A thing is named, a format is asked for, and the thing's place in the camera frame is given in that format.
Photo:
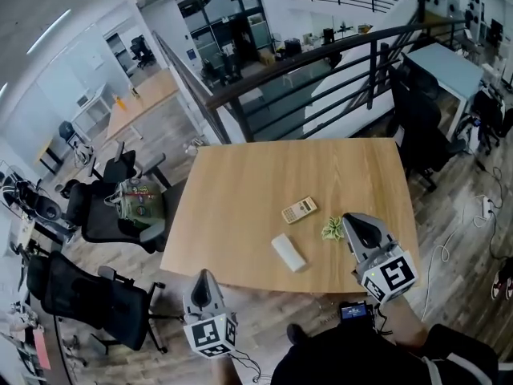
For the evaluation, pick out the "black device with screen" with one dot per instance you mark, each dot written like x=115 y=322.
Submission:
x=354 y=311

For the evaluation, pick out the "white power strip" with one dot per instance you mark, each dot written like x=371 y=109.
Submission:
x=487 y=206

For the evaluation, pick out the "small black office chair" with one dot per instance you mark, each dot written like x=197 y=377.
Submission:
x=142 y=50

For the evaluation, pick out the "long wooden table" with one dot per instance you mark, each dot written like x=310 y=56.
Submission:
x=144 y=100

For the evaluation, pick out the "person's right forearm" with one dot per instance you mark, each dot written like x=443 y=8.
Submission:
x=406 y=323

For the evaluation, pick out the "person's black clothing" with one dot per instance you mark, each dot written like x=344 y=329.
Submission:
x=360 y=359

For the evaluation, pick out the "beige calculator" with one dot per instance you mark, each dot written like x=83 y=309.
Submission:
x=299 y=210

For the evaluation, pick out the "white table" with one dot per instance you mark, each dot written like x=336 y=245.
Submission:
x=445 y=68

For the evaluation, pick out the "black bag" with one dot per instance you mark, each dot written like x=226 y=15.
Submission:
x=66 y=130

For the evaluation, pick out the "green backpack with patches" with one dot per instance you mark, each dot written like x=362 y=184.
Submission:
x=140 y=209

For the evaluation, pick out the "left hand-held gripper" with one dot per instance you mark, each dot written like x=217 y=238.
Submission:
x=208 y=335

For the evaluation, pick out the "grey rectangular tray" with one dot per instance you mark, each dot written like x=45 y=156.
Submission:
x=288 y=253

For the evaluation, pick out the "black mesh office chair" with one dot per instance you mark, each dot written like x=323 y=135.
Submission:
x=104 y=303

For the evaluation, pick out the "black chair with grey armrests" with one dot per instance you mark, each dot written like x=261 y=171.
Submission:
x=120 y=167

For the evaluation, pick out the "black curved metal railing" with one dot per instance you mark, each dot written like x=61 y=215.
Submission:
x=372 y=50

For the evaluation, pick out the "small potted green plant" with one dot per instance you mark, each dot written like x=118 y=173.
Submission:
x=332 y=229

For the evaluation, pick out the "yellow-edged table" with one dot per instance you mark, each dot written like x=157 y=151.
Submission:
x=48 y=155

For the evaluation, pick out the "pink paper sheet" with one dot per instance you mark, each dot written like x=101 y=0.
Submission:
x=41 y=349

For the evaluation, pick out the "dark curved desk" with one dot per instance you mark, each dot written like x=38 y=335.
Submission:
x=58 y=347

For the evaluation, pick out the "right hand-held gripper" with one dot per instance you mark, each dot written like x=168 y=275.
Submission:
x=394 y=279

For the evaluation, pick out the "white shelf unit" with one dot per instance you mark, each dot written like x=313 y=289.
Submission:
x=92 y=108

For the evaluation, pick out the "black wheeled office chair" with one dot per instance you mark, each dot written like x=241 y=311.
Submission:
x=491 y=118

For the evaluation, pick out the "tall black office chair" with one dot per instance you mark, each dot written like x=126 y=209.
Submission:
x=418 y=130

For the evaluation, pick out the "orange bottle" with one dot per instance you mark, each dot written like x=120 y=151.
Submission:
x=120 y=103

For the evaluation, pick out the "black office chair with headrest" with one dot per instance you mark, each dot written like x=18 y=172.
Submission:
x=100 y=219

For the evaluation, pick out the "person's left forearm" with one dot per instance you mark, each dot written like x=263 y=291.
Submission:
x=228 y=371

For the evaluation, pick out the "person's black shoe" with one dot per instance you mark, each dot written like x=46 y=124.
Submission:
x=296 y=334

